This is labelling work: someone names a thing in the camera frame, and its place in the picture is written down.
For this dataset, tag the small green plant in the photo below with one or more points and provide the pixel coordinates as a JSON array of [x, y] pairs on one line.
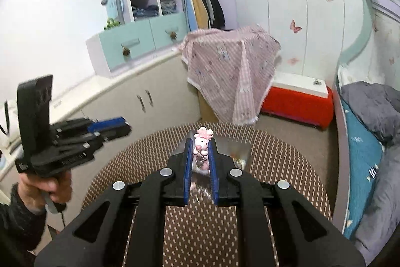
[[112, 23]]

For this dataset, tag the black hanging jacket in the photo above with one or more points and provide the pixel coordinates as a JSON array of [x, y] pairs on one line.
[[217, 4]]

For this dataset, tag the blue bed sheet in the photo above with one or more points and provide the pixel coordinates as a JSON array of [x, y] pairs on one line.
[[362, 157]]

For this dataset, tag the yellow hanging garment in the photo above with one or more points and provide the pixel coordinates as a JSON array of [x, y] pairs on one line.
[[200, 4]]

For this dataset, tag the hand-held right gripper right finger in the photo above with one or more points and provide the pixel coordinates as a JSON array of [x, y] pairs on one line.
[[214, 176]]

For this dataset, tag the folded dark blue clothes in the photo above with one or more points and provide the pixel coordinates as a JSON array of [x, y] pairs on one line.
[[145, 12]]

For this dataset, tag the dark metal box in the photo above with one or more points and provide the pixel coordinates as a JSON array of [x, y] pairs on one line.
[[232, 148]]

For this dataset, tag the folded jeans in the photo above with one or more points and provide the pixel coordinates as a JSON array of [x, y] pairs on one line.
[[168, 4]]

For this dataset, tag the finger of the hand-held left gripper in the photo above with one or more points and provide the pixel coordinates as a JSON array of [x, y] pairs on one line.
[[115, 132], [107, 123]]

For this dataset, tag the white plastic item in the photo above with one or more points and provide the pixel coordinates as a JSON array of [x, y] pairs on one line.
[[9, 120]]

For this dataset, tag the pink checked bear cloth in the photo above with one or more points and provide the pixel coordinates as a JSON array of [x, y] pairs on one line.
[[231, 66]]

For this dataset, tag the person's left forearm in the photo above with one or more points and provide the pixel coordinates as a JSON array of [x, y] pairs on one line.
[[18, 223]]

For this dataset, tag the grey duvet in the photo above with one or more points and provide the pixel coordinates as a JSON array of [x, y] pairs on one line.
[[378, 110]]

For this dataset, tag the low white cabinet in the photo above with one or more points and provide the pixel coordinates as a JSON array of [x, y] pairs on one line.
[[125, 91]]

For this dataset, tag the pink butterfly sticker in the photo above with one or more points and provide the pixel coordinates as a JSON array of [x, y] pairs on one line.
[[295, 26]]

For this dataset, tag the light blue hanging garment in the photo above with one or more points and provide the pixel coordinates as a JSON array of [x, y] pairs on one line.
[[187, 4]]

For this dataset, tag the teal bunk bed frame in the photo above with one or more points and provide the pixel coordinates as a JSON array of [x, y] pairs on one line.
[[359, 41]]

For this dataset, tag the red box with white lid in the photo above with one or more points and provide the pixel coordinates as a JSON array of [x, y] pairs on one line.
[[297, 104]]

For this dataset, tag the person's left hand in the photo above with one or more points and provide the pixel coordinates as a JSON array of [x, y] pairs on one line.
[[34, 192]]

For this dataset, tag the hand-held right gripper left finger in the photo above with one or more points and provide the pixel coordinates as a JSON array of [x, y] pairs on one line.
[[188, 173]]

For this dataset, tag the polka dot round table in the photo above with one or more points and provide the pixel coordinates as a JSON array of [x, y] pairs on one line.
[[281, 167]]

